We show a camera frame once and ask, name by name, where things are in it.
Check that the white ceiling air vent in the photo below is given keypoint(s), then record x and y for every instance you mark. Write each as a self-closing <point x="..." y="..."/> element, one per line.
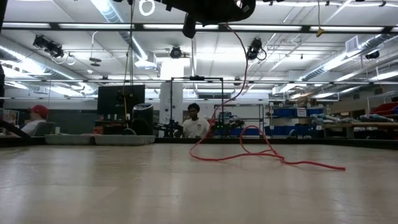
<point x="352" y="44"/>

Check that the person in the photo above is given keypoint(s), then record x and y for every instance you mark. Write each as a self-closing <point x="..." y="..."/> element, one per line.
<point x="34" y="123"/>
<point x="194" y="127"/>

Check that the blue storage bin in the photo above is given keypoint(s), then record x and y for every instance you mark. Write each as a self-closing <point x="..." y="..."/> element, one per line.
<point x="396" y="109"/>

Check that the yellow hanging pendant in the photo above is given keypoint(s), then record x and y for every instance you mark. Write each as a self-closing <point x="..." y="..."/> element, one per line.
<point x="319" y="31"/>

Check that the wooden workbench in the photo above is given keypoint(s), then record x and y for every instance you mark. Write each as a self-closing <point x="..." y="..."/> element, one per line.
<point x="360" y="125"/>

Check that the black leader rig frame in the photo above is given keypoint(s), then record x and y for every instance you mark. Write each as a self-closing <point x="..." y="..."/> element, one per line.
<point x="186" y="78"/>

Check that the black ceiling camera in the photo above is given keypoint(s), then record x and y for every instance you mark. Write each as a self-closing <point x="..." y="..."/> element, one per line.
<point x="372" y="55"/>
<point x="253" y="51"/>
<point x="49" y="46"/>
<point x="175" y="52"/>

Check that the black crossbar with light strips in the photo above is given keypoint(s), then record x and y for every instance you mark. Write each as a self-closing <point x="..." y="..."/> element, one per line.
<point x="306" y="28"/>

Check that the black display screen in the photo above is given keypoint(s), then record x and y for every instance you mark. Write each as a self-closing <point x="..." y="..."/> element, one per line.
<point x="121" y="99"/>

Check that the black equipment cart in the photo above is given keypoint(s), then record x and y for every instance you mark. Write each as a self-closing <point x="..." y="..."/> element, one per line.
<point x="109" y="127"/>

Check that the red storage bin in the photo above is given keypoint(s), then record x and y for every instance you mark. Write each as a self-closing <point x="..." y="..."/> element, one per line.
<point x="384" y="109"/>

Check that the wall shelving with blue bins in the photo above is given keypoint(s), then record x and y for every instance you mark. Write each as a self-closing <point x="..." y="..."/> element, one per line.
<point x="292" y="112"/>

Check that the grey fabric bundle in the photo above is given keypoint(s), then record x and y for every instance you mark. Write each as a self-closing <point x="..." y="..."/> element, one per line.
<point x="325" y="117"/>
<point x="374" y="117"/>

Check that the grey tool kit case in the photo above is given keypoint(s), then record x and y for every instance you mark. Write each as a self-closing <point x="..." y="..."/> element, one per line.
<point x="124" y="140"/>

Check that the grey chair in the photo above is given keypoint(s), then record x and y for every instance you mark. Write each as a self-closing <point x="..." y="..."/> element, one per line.
<point x="45" y="128"/>

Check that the silver ceiling duct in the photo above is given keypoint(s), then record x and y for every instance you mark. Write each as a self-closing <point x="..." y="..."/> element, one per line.
<point x="342" y="59"/>
<point x="56" y="74"/>

